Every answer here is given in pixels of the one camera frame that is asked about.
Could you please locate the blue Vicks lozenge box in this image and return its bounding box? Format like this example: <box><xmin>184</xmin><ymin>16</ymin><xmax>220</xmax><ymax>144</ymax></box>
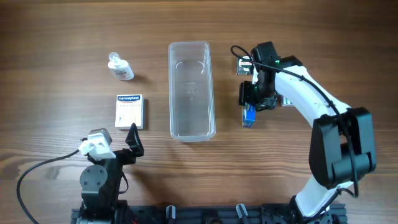
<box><xmin>242</xmin><ymin>103</ymin><xmax>256</xmax><ymax>128</ymax></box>

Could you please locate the white blue medicine box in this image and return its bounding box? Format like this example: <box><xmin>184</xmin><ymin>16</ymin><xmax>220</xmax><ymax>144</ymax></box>
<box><xmin>280</xmin><ymin>96</ymin><xmax>294</xmax><ymax>107</ymax></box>

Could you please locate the green Zam-Buk ointment box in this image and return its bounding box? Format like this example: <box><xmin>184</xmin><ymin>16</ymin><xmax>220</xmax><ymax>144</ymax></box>
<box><xmin>236</xmin><ymin>55</ymin><xmax>254</xmax><ymax>75</ymax></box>

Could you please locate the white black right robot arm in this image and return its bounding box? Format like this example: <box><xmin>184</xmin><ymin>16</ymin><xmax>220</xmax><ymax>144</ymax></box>
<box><xmin>239</xmin><ymin>42</ymin><xmax>376</xmax><ymax>223</ymax></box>

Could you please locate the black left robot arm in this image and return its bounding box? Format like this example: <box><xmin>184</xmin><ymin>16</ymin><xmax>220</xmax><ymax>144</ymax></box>
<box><xmin>70</xmin><ymin>123</ymin><xmax>144</xmax><ymax>224</ymax></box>

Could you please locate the clear plastic container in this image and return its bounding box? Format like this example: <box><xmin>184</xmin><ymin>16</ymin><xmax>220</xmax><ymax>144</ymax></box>
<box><xmin>169</xmin><ymin>41</ymin><xmax>216</xmax><ymax>142</ymax></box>

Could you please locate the white Hansaplast plaster box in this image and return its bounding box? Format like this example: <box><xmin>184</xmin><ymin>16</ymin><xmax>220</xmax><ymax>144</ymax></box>
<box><xmin>115</xmin><ymin>95</ymin><xmax>144</xmax><ymax>130</ymax></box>

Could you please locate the small hand sanitizer bottle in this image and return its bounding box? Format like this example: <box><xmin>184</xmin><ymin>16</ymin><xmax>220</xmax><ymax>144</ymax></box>
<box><xmin>108</xmin><ymin>52</ymin><xmax>134</xmax><ymax>81</ymax></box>

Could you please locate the black left camera cable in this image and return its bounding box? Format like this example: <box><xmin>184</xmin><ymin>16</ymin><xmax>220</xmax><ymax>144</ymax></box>
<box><xmin>16</xmin><ymin>149</ymin><xmax>81</xmax><ymax>224</ymax></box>

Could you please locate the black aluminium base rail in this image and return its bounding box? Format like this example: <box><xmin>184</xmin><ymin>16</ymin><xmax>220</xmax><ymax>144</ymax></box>
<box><xmin>70</xmin><ymin>203</ymin><xmax>348</xmax><ymax>224</ymax></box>

